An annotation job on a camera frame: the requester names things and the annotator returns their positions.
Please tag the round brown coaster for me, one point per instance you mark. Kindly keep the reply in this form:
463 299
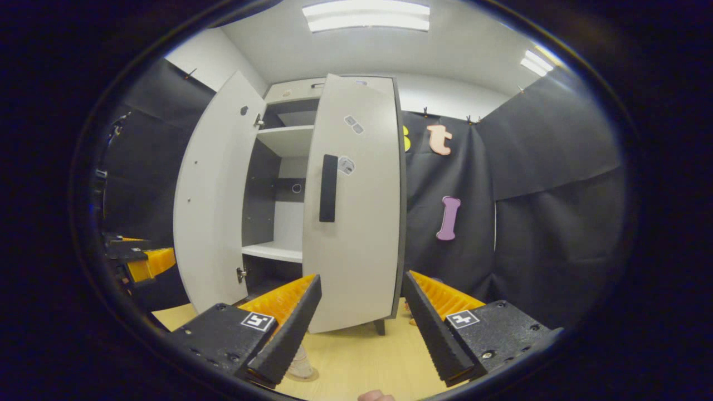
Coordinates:
313 378

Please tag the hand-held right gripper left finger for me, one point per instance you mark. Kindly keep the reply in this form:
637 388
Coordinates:
289 334

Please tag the white and grey cabinet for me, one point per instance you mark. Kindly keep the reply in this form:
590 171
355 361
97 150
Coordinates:
278 139

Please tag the black backdrop cloth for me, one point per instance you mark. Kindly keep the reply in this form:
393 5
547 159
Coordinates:
535 234
150 167

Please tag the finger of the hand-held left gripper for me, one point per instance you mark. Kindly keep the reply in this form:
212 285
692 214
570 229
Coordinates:
128 250
111 238

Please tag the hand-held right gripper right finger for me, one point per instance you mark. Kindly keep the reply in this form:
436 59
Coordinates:
431 334

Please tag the white cabinet door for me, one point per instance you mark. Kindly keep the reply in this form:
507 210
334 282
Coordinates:
214 195
362 250

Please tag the ceiling light panel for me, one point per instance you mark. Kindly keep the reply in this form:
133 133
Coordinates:
367 16
537 63

